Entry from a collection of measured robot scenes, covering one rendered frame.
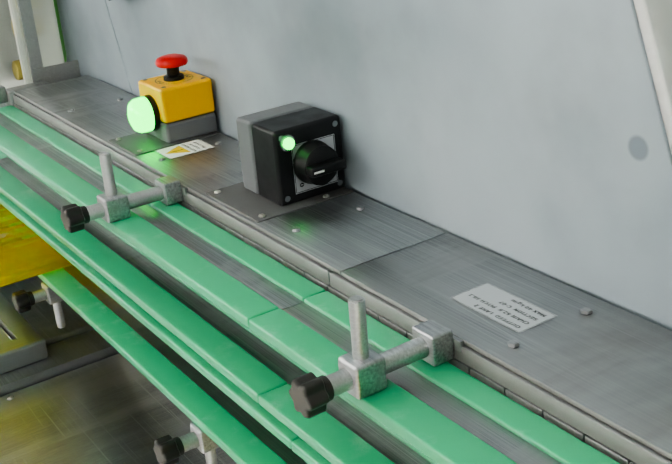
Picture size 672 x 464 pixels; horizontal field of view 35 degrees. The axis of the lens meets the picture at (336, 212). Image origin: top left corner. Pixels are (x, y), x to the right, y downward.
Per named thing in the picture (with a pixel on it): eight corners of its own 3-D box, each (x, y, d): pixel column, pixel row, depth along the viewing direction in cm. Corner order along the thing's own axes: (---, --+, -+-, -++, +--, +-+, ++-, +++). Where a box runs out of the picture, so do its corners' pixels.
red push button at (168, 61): (153, 82, 132) (149, 56, 130) (181, 76, 134) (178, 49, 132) (166, 88, 128) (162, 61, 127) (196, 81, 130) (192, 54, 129)
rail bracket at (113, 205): (173, 193, 118) (60, 227, 111) (164, 131, 115) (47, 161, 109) (189, 203, 115) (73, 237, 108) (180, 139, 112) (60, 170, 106)
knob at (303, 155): (331, 176, 108) (350, 184, 106) (295, 187, 106) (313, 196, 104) (328, 134, 107) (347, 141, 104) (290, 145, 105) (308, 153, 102)
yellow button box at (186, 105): (196, 119, 138) (145, 133, 134) (189, 64, 135) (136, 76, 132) (221, 130, 133) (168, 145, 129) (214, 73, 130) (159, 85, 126)
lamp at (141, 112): (147, 126, 133) (125, 131, 132) (142, 91, 131) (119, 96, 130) (162, 133, 129) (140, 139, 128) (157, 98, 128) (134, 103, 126)
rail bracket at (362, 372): (431, 342, 82) (285, 404, 75) (426, 256, 79) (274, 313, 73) (465, 361, 79) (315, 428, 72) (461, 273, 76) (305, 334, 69)
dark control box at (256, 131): (309, 168, 116) (243, 188, 112) (302, 99, 113) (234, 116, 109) (351, 186, 110) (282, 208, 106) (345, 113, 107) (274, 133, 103)
